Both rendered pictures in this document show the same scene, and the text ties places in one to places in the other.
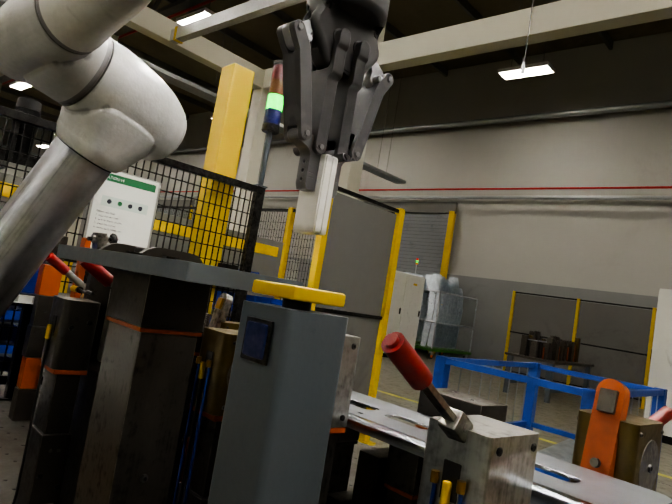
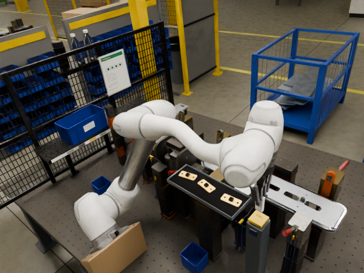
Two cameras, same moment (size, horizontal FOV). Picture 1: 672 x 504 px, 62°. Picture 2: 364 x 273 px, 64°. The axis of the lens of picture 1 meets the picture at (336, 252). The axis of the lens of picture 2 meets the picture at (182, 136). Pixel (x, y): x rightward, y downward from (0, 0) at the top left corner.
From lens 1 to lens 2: 0.99 m
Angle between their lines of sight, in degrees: 38
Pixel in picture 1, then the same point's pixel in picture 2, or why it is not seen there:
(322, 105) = (260, 193)
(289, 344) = (261, 235)
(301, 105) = (257, 198)
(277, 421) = (261, 245)
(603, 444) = (327, 188)
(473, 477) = (299, 235)
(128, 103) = not seen: hidden behind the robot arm
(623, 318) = not seen: outside the picture
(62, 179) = (148, 148)
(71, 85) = not seen: hidden behind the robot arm
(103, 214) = (108, 75)
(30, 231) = (143, 162)
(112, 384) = (203, 215)
